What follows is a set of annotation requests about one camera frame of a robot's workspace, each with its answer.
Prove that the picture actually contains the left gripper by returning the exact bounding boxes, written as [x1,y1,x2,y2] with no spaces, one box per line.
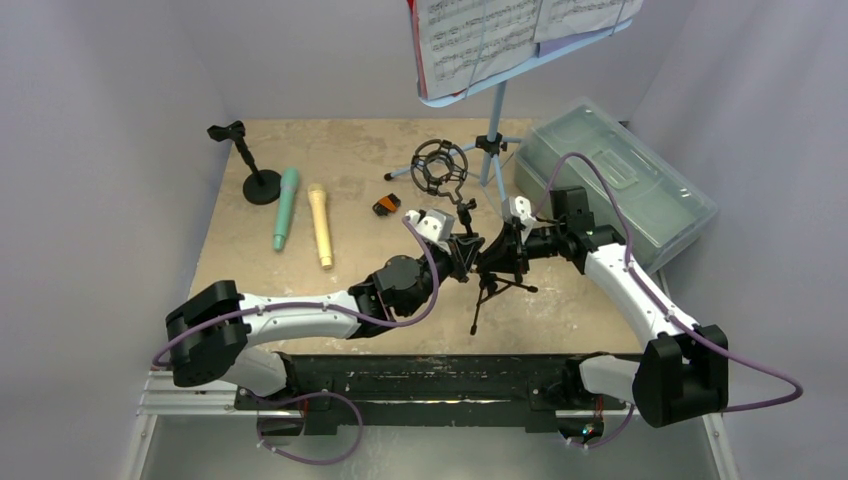
[401,232,482,317]

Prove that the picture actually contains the black tripod mic stand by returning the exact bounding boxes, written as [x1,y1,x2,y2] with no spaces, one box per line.
[410,139,538,335]

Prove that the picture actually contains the beige condenser microphone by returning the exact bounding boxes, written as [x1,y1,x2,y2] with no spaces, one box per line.
[307,183,334,270]

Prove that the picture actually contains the teal toy microphone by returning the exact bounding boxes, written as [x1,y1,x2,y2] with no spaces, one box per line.
[272,167,300,252]

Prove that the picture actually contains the black round-base mic stand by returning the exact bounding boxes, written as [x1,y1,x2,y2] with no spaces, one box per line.
[206,120,281,205]

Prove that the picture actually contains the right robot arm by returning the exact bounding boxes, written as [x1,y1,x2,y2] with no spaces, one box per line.
[475,187,729,428]

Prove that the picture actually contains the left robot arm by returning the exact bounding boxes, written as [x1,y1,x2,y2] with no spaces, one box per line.
[153,234,484,409]

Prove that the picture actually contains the orange black hex key set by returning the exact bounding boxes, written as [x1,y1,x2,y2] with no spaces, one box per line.
[372,193,402,217]

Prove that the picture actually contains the blue music stand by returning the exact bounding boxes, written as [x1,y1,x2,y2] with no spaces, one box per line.
[416,19,633,208]

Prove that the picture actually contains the translucent green storage box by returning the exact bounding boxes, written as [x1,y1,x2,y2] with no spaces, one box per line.
[513,97,718,274]

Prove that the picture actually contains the sheet music pages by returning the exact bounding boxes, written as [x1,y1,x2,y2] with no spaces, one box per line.
[407,0,643,107]

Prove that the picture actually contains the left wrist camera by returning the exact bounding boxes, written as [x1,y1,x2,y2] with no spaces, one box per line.
[404,209,455,252]

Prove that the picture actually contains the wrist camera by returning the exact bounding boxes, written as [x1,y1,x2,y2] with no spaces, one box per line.
[501,196,536,244]
[404,209,455,252]

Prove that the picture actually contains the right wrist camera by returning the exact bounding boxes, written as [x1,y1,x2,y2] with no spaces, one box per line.
[501,196,536,244]

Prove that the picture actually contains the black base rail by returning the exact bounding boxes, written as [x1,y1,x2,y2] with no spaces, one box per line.
[204,354,626,435]

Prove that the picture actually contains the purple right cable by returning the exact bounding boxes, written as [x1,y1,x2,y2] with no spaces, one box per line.
[533,152,806,452]

